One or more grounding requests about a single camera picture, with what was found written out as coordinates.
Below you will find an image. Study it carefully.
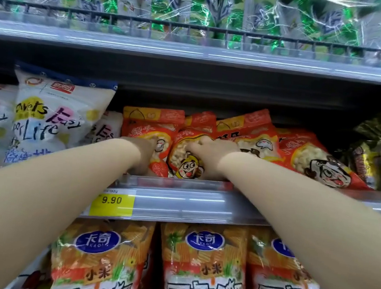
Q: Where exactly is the person's right hand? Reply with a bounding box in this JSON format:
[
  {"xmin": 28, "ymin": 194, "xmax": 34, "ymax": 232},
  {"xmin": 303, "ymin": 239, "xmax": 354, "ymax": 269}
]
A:
[{"xmin": 182, "ymin": 134, "xmax": 244, "ymax": 184}]

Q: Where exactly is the person's left hand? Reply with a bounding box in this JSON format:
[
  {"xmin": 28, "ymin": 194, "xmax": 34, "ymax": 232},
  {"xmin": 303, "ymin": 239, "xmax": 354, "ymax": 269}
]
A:
[{"xmin": 116, "ymin": 133, "xmax": 159, "ymax": 179}]

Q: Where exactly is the red Wangzai snack bag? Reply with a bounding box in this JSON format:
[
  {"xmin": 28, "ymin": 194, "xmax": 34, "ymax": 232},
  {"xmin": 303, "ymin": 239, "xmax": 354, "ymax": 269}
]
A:
[
  {"xmin": 212, "ymin": 103, "xmax": 286, "ymax": 162},
  {"xmin": 165, "ymin": 107, "xmax": 220, "ymax": 183},
  {"xmin": 271, "ymin": 126, "xmax": 375, "ymax": 193},
  {"xmin": 115, "ymin": 102, "xmax": 187, "ymax": 180}
]

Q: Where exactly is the white printed snack package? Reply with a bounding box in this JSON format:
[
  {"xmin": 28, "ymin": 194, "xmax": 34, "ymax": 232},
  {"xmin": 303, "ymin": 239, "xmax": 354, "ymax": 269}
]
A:
[{"xmin": 84, "ymin": 108, "xmax": 125, "ymax": 148}]

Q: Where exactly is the grey store shelving unit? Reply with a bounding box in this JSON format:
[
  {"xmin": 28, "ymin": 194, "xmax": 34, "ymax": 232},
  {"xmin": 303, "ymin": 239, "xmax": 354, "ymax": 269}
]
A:
[{"xmin": 0, "ymin": 0, "xmax": 381, "ymax": 289}]

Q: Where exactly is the person's right forearm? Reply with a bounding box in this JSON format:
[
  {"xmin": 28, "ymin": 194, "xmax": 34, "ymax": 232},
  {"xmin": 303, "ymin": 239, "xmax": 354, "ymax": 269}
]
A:
[{"xmin": 201, "ymin": 149, "xmax": 381, "ymax": 289}]

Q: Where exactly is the person's left forearm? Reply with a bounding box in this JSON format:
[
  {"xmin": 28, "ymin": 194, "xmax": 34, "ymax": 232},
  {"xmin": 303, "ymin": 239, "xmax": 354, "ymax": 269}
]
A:
[{"xmin": 0, "ymin": 121, "xmax": 144, "ymax": 289}]

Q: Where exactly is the gold brown pack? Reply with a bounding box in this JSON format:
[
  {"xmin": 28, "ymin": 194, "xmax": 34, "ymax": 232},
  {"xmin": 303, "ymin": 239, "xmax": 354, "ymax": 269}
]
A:
[{"xmin": 346, "ymin": 139, "xmax": 381, "ymax": 189}]

